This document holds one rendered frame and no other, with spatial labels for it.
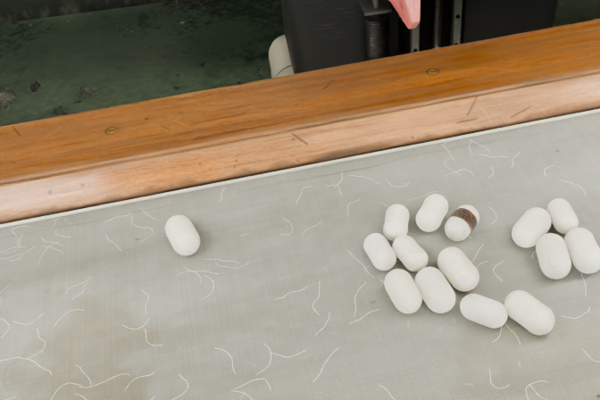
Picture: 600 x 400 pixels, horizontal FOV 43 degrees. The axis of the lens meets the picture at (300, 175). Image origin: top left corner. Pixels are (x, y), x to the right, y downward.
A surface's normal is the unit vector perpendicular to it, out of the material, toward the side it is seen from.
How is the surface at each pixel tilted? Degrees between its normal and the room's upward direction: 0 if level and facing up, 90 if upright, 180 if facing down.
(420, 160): 0
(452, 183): 0
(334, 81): 0
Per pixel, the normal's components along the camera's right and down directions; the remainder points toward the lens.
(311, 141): 0.08, -0.11
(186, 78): -0.08, -0.77
